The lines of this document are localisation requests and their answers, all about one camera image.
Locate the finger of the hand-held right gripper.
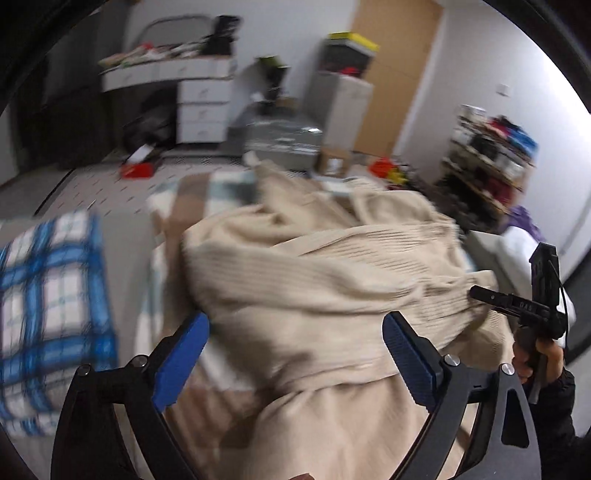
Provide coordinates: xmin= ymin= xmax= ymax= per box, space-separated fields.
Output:
xmin=470 ymin=285 xmax=520 ymax=318

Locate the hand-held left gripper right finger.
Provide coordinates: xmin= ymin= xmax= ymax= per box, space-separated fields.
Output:
xmin=382 ymin=311 xmax=542 ymax=480

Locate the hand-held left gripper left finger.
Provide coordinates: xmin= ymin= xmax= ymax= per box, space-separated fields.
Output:
xmin=50 ymin=310 xmax=211 ymax=480

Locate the cream ribbed sweater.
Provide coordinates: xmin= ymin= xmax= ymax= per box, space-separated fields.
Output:
xmin=159 ymin=161 xmax=513 ymax=480

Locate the person's right forearm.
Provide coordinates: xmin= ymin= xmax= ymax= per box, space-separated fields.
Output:
xmin=531 ymin=369 xmax=583 ymax=480

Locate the person's right hand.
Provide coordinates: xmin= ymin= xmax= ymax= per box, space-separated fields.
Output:
xmin=512 ymin=344 xmax=566 ymax=385

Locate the purple cloth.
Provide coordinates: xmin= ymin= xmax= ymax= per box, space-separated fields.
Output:
xmin=505 ymin=205 xmax=544 ymax=241

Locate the wooden shoe rack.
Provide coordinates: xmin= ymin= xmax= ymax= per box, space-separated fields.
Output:
xmin=441 ymin=104 xmax=539 ymax=223

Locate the blue plaid cloth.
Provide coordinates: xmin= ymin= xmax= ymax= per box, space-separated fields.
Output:
xmin=0 ymin=212 xmax=117 ymax=437

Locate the red and yellow toy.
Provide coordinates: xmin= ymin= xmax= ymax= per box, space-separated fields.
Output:
xmin=369 ymin=157 xmax=413 ymax=188

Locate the beige checked bed blanket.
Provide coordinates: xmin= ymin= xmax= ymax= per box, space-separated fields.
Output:
xmin=134 ymin=171 xmax=260 ymax=385

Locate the dotted white rug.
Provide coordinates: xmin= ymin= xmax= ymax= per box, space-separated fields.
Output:
xmin=34 ymin=154 xmax=252 ymax=224

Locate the red box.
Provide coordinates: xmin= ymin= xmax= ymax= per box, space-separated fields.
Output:
xmin=121 ymin=161 xmax=154 ymax=179

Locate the small cardboard box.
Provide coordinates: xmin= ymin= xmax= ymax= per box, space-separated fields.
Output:
xmin=316 ymin=148 xmax=352 ymax=179

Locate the wooden door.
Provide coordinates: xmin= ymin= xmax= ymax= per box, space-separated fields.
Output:
xmin=353 ymin=0 xmax=445 ymax=158

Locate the silver suitcase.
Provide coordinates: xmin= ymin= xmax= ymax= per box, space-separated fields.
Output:
xmin=228 ymin=108 xmax=325 ymax=170

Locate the white desk with drawers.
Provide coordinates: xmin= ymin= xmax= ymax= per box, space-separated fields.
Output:
xmin=99 ymin=55 xmax=238 ymax=145

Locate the stack of black shoe boxes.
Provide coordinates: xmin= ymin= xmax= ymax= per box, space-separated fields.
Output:
xmin=321 ymin=44 xmax=371 ymax=80

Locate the yellow lid shoe box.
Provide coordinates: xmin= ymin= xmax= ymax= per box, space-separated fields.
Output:
xmin=325 ymin=31 xmax=380 ymax=52

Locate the black wrapped bouquet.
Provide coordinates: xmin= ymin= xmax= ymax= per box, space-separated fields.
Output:
xmin=256 ymin=55 xmax=290 ymax=101

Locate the black bag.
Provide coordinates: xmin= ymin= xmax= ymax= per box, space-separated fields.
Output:
xmin=203 ymin=15 xmax=242 ymax=57

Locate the grey arched mirror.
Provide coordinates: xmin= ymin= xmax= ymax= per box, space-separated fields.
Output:
xmin=139 ymin=15 xmax=213 ymax=52

